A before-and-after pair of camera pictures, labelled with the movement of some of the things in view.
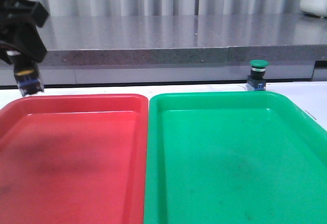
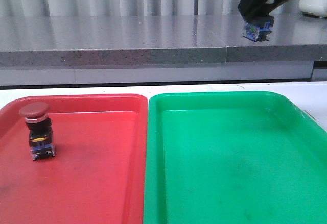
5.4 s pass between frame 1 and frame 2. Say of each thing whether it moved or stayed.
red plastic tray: stayed
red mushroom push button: moved
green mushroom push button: moved
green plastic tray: stayed
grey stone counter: stayed
